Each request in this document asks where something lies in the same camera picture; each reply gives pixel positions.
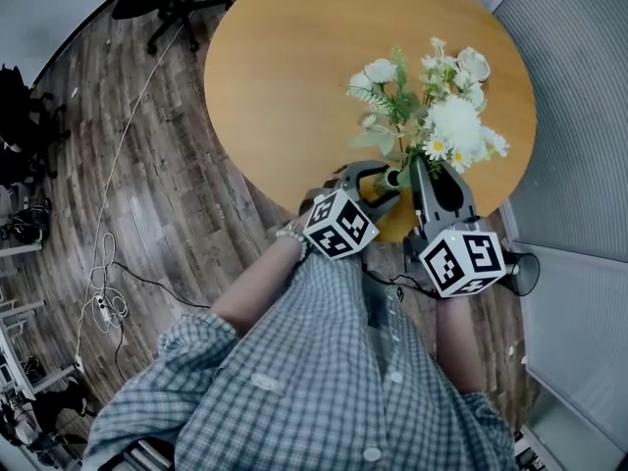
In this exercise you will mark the black mesh waste bin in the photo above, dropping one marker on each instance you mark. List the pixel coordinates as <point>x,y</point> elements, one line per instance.
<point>525,273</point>

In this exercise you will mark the pale green ribbed vase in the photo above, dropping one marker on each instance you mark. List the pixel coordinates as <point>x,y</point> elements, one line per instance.
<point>385,184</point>

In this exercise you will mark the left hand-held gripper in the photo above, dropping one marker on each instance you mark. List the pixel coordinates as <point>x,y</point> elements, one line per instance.
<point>338,228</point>

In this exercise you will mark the white flowers bunch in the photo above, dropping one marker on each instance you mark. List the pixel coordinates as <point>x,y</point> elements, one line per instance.
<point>454,120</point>

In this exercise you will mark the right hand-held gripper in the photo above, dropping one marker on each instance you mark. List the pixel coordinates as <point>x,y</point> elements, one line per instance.
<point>461,263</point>

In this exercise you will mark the person's checked shirt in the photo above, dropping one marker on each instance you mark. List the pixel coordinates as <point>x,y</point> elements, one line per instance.
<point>304,390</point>

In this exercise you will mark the round wooden table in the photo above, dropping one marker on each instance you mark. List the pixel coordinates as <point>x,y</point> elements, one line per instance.
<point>284,81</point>

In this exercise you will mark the person's right forearm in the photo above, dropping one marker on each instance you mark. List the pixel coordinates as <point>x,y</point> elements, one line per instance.
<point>458,346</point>

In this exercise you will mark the white power strip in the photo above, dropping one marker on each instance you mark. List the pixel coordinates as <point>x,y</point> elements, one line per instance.
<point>103,308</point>

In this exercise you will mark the person's grey trousers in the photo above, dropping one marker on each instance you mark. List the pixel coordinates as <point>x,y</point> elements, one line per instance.
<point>377,302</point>

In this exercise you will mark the person's left forearm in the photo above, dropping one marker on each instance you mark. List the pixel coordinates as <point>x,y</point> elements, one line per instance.
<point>250,297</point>

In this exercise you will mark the brown coconut shell bowl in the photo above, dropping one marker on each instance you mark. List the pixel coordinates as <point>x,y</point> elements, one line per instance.
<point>473,64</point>

